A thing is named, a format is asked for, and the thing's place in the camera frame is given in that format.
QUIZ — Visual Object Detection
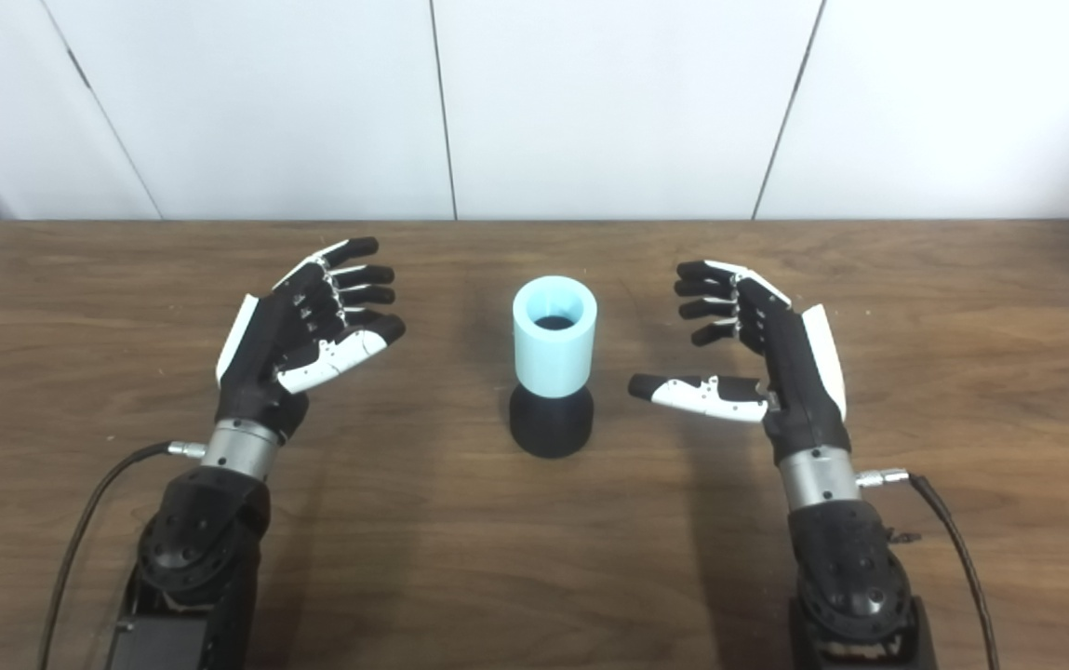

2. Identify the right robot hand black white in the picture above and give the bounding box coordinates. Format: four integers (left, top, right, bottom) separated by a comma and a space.
628, 260, 851, 466

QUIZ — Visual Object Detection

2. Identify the light-blue hose piece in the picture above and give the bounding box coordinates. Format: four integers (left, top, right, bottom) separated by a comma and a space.
512, 275, 598, 399

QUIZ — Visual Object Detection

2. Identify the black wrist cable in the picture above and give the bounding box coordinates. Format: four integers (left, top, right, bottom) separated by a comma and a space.
855, 468, 1002, 670
36, 440, 207, 670

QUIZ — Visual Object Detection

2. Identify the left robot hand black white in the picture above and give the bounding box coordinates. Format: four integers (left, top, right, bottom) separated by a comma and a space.
215, 236, 407, 438

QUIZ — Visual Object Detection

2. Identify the black funnel-shaped nozzle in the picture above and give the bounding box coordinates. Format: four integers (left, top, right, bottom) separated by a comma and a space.
508, 315, 595, 459

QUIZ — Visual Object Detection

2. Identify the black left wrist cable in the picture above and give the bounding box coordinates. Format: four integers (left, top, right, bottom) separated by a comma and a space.
36, 440, 207, 670

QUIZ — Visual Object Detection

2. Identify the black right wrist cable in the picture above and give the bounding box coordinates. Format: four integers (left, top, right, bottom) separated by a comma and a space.
855, 468, 1002, 670

